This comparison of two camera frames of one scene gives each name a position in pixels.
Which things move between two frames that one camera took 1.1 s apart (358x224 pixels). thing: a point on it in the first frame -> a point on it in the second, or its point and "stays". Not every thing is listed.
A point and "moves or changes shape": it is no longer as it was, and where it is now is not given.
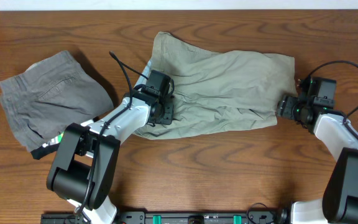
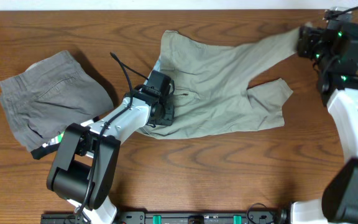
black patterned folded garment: [47, 148] stays
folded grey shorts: [51, 94] stays
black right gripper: [285, 106] -> [305, 42]
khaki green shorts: [217, 91] moves or changes shape
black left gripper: [168, 117] stays
